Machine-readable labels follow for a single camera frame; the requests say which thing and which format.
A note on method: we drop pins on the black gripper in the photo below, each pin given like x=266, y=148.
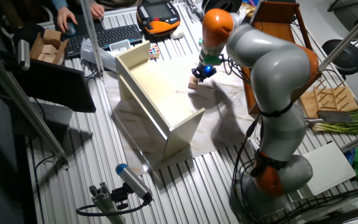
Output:
x=208, y=71

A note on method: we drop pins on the small wooden block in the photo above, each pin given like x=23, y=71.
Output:
x=193, y=83

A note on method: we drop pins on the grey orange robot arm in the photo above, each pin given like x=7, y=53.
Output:
x=275, y=77

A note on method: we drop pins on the cream wooden shelf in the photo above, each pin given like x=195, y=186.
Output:
x=160, y=93

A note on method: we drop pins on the white rounded soft object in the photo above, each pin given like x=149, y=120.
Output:
x=177, y=32

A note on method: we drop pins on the dark brown wooden shelf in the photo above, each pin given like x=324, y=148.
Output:
x=278, y=29

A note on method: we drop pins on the person's left hand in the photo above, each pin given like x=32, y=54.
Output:
x=97, y=11

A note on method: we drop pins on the person's right hand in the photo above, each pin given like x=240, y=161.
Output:
x=65, y=17

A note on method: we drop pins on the colourful puzzle cube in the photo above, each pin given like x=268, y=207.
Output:
x=154, y=51

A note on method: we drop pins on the white marble pattern mat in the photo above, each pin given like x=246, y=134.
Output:
x=222, y=124

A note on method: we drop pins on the orange black teach pendant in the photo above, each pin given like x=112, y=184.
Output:
x=158, y=17

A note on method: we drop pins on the small white plastic container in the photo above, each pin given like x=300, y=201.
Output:
x=120, y=46

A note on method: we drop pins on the black computer keyboard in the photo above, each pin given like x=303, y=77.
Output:
x=113, y=35

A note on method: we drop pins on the wooden dish rack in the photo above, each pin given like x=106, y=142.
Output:
x=328, y=99

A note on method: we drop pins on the dark computer mouse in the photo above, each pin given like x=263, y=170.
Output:
x=71, y=31

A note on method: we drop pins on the metal cleaver knife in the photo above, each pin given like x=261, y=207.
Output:
x=334, y=116

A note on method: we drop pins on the round black stool seat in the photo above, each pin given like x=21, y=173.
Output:
x=342, y=57

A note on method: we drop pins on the black flat monitor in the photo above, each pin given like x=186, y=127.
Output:
x=54, y=85

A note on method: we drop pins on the open cardboard box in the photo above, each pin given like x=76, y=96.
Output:
x=47, y=46

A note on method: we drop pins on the white flat board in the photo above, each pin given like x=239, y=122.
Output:
x=328, y=168

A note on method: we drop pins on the green onion bunch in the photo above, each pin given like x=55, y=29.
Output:
x=353, y=124

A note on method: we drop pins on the aluminium profile post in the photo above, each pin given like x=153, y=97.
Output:
x=92, y=37

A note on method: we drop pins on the silver camera with blue cap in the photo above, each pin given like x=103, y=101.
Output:
x=132, y=182

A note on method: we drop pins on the short aluminium camera mount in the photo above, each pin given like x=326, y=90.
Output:
x=104, y=203

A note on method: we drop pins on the silver camera on rail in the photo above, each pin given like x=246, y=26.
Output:
x=23, y=54

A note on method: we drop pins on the long diagonal aluminium rail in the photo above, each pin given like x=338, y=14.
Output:
x=23, y=105

